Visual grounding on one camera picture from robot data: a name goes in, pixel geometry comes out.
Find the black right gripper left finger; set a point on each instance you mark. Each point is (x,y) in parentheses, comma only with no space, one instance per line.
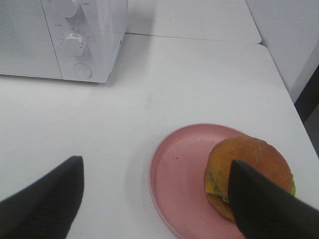
(47,208)

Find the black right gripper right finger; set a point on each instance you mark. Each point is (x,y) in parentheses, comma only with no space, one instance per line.
(263,210)

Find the toy burger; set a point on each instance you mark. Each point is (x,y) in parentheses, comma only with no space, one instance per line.
(257,153)

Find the pink round plate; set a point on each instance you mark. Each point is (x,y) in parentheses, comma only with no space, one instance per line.
(176,182)

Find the white round door button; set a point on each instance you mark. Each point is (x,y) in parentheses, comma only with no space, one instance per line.
(82,70)

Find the white microwave door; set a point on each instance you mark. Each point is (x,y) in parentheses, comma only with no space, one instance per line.
(26,48)

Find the white microwave knob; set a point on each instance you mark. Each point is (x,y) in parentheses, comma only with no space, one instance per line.
(75,45)
(70,8)

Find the white microwave oven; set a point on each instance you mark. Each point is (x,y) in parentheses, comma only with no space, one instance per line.
(101,22)

